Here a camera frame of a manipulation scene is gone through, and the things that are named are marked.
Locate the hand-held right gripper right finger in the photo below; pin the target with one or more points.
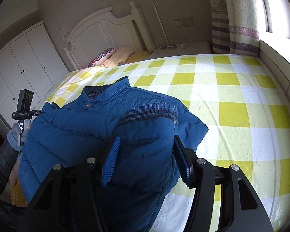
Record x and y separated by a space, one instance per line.
183 163

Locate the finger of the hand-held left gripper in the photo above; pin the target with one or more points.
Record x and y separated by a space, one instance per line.
36 112

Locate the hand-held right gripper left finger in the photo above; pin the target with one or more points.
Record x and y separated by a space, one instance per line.
111 164

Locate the blue quilted jacket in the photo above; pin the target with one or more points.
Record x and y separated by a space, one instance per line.
99 130

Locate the person's left forearm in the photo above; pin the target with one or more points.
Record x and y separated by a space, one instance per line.
1 174

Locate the person's left hand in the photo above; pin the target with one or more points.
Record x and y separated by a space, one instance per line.
15 137

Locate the white wardrobe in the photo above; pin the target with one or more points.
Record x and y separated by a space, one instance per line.
21 72

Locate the yellow white checkered blanket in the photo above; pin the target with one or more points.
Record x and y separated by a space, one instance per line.
220 106

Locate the colourful patterned pillow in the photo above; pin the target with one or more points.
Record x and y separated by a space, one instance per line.
101 56

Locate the peach pillow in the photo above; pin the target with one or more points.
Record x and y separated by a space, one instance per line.
118 56

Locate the white bed headboard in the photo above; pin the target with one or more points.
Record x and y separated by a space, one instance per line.
106 31

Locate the white nightstand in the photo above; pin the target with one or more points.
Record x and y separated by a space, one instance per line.
183 50

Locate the white charger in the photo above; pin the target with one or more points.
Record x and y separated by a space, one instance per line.
185 45

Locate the white pole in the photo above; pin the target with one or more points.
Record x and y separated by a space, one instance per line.
160 26

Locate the windowsill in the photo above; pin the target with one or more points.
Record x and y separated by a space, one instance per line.
280 62

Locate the printed beige curtain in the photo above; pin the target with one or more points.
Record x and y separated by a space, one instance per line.
234 17

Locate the window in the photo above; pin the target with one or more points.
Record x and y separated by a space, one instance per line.
280 7

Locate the wall switch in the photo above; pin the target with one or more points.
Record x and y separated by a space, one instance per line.
65 38

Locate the white wall paper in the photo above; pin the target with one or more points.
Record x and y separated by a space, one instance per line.
62 30

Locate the wall socket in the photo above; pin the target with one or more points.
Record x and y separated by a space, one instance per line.
183 22

